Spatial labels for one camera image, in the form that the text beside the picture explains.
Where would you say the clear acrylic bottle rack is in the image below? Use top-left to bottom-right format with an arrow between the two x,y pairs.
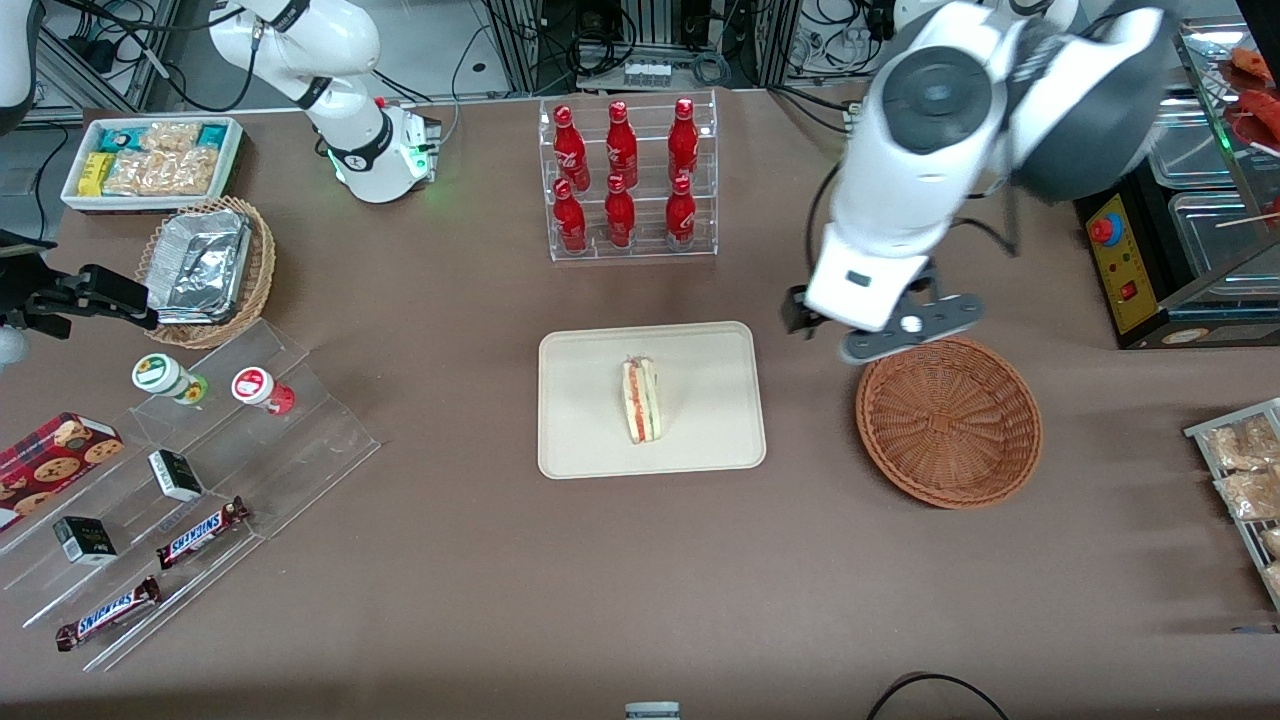
538,90 -> 719,263

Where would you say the silver foil container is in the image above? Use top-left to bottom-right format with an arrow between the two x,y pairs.
150,210 -> 252,325

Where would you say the white rectangular snack bin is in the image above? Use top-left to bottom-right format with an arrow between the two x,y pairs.
62,117 -> 244,214

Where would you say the small clear cracker bag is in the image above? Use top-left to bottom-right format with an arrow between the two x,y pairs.
140,122 -> 201,153

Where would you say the snickers chocolate bar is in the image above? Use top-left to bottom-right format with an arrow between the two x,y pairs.
55,576 -> 162,652
156,497 -> 250,570

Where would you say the black yellow control box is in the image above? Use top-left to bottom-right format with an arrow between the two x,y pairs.
1075,160 -> 1201,350

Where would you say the brown round wicker basket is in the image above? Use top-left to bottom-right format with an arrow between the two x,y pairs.
855,336 -> 1043,510

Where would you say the red cola bottle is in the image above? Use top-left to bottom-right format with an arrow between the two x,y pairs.
606,100 -> 639,189
665,175 -> 697,251
668,97 -> 700,184
553,178 -> 588,254
604,174 -> 637,249
553,105 -> 591,191

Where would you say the black floor cable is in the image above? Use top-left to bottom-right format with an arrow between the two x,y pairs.
865,672 -> 1011,720

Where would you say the beige plastic tray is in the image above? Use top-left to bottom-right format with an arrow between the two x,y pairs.
538,321 -> 767,480

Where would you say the triangular sandwich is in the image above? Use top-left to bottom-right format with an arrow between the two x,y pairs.
621,356 -> 663,445

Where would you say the green white lidded cup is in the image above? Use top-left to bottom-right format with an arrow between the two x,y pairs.
132,354 -> 208,404

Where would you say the large clear cracker bag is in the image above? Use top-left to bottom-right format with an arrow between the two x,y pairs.
105,148 -> 218,197

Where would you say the grey snack rack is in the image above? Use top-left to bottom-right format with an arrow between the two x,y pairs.
1185,398 -> 1280,611

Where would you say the light wicker basket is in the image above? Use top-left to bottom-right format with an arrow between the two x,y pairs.
135,196 -> 277,350

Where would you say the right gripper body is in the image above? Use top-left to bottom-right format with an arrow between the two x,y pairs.
0,232 -> 56,373

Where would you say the small black box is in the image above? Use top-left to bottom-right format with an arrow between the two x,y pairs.
148,450 -> 205,502
53,516 -> 118,566

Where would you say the clear cracker snack bag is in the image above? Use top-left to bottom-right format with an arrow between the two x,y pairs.
1205,415 -> 1280,471
1215,468 -> 1280,522

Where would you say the red white lidded cup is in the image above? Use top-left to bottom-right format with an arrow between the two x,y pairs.
231,367 -> 296,415

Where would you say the clear acrylic stepped stand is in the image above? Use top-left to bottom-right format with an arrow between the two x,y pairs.
0,318 -> 381,673

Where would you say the red cookie box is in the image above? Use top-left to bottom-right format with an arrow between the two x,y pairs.
0,412 -> 125,531

